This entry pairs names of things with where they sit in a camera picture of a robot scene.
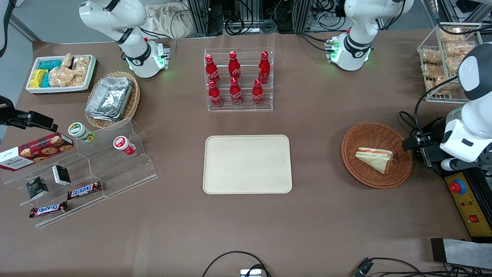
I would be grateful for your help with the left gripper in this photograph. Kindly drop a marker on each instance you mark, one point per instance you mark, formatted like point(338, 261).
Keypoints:
point(435, 133)

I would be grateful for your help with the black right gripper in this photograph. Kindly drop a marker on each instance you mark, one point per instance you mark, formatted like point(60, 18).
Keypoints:
point(4, 111)

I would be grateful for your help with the triangular sandwich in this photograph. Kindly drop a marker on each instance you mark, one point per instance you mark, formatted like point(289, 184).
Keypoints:
point(374, 158)

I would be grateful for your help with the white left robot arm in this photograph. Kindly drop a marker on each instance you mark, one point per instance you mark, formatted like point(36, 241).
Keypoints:
point(355, 48)

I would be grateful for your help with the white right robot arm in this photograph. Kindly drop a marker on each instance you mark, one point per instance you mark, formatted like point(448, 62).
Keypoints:
point(132, 57)

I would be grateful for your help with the round brown wicker basket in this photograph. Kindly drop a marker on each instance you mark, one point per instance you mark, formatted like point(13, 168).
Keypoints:
point(384, 181)

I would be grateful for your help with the oval light wicker basket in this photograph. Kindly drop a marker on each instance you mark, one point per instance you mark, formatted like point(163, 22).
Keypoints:
point(134, 100)

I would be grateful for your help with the beige plastic tray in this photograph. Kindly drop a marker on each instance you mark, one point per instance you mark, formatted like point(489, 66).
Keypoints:
point(248, 164)

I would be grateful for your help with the black side cart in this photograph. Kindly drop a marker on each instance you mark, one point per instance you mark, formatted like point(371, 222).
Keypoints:
point(434, 157)

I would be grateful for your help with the red tartan cookie box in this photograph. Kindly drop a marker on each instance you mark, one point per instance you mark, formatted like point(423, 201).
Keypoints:
point(36, 152)

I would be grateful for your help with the white rectangular snack bin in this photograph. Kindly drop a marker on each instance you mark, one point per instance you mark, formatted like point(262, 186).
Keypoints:
point(57, 90)

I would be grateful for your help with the teal snack packet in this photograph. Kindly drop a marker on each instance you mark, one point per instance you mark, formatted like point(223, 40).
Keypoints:
point(45, 80)
point(50, 64)

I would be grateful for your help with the yellow snack packet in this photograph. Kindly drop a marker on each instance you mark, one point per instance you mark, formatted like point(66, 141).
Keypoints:
point(37, 78)

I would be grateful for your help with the green lid yogurt cup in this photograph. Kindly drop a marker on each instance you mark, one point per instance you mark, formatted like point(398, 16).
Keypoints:
point(80, 131)

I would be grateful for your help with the clear bag of crackers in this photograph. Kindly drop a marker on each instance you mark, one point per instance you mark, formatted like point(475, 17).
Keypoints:
point(67, 60)
point(81, 65)
point(60, 77)

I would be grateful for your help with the small black box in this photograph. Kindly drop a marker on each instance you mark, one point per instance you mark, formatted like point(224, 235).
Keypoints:
point(61, 175)
point(37, 187)

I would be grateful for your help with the bagged rice cracker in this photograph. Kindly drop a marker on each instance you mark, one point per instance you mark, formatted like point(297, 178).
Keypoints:
point(433, 71)
point(450, 35)
point(454, 64)
point(431, 56)
point(436, 85)
point(459, 49)

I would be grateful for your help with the stack of foil containers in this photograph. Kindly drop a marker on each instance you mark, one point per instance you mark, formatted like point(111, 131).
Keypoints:
point(109, 98)

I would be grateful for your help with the yellow emergency stop box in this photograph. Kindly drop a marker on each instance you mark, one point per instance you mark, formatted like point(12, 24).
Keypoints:
point(471, 207)

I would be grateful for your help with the snickers chocolate bar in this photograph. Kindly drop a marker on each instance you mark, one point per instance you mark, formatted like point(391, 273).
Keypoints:
point(49, 209)
point(84, 190)

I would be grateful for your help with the red lid yogurt cup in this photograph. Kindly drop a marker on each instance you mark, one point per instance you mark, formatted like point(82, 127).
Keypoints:
point(123, 145)

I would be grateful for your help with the clear acrylic step display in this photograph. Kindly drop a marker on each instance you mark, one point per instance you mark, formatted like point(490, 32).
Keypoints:
point(115, 173)

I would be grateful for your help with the grey flat panel black edge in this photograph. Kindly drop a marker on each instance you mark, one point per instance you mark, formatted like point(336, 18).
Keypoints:
point(463, 254)

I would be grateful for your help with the beige cloth bag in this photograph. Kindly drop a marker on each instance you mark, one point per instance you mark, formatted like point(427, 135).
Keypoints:
point(165, 21)

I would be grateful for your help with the red cola bottle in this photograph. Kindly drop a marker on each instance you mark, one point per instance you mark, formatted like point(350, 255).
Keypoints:
point(258, 95)
point(211, 71)
point(234, 67)
point(215, 96)
point(236, 94)
point(264, 69)

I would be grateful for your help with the clear acrylic bottle rack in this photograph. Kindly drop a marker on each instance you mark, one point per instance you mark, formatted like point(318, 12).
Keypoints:
point(240, 109)

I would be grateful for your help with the silver connector block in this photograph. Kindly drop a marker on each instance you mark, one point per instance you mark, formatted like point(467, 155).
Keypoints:
point(250, 273)

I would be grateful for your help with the aluminium frame post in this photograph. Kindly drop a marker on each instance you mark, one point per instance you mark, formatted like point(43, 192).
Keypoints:
point(198, 17)
point(302, 15)

